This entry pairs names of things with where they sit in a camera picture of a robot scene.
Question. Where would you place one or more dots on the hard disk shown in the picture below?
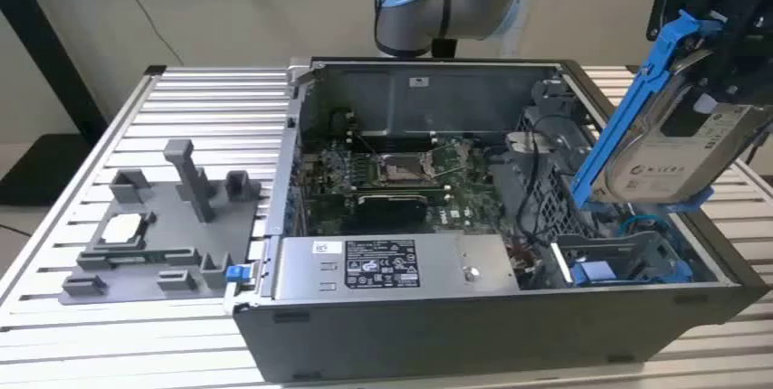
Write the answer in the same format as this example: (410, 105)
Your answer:
(651, 167)

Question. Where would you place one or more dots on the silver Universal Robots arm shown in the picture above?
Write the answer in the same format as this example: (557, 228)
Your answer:
(422, 18)

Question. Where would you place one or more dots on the grey disk bay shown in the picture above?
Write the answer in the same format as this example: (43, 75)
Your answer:
(639, 249)

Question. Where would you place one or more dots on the green motherboard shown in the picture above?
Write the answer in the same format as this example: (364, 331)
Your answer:
(467, 181)

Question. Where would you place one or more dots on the CPU socket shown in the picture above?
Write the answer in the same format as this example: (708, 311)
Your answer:
(406, 167)

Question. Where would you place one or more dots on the black cooler block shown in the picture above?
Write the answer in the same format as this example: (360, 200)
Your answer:
(388, 210)

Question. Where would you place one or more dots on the black open PC case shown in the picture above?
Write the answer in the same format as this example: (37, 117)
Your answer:
(422, 339)

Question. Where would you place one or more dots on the silver power supply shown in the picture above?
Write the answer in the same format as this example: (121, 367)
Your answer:
(302, 271)

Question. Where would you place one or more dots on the blue case latch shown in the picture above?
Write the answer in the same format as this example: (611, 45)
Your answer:
(236, 272)

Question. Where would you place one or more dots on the grey parts rack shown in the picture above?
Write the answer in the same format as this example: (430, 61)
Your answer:
(180, 230)

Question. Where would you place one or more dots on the silver CPU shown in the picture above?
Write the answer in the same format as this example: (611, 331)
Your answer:
(123, 229)

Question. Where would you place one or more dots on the black pole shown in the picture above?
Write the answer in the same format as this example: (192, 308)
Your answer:
(41, 45)

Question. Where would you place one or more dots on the black box on floor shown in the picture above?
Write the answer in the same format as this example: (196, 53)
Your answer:
(41, 169)

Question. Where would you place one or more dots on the blue plastic disk bracket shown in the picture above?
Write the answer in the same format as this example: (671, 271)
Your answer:
(591, 273)

